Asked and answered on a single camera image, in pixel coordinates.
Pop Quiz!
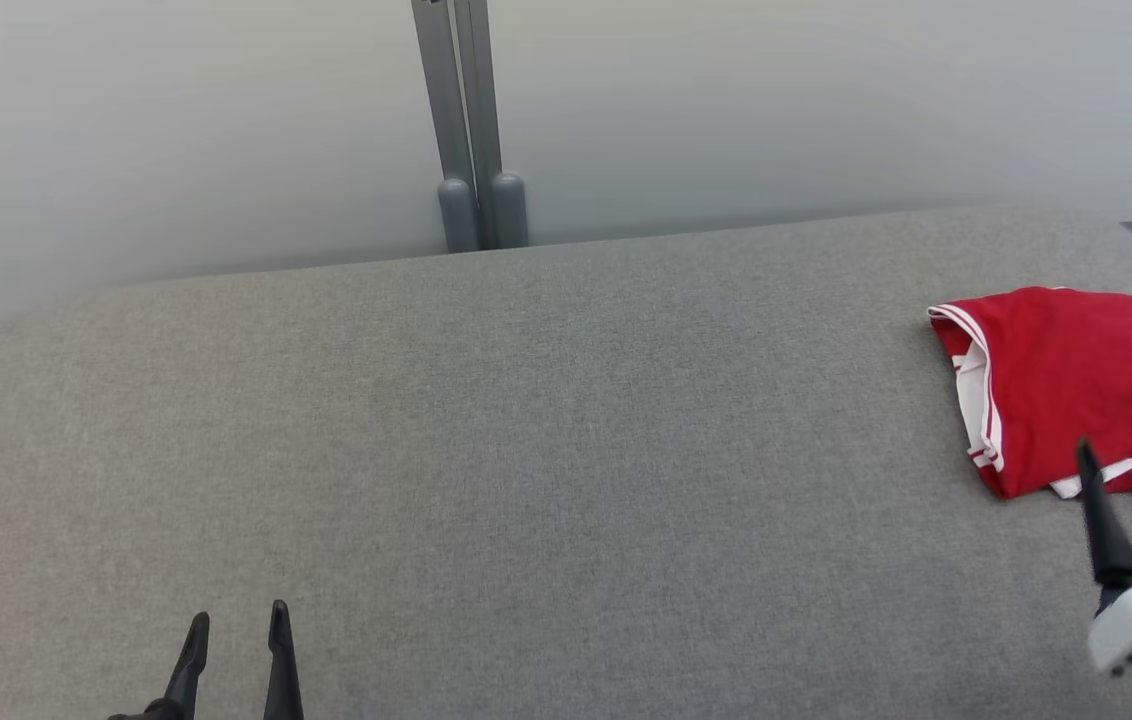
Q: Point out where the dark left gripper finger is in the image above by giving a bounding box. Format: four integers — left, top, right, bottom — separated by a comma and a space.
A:
139, 612, 213, 720
262, 599, 306, 720

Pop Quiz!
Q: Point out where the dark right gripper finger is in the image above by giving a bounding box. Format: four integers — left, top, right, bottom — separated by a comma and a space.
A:
1075, 439, 1132, 591

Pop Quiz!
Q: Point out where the red and white jersey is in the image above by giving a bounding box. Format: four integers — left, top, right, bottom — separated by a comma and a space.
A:
926, 286, 1132, 501

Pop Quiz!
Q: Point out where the grey partition post with foot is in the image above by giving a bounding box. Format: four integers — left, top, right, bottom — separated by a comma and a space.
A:
453, 0, 530, 250
411, 0, 482, 255

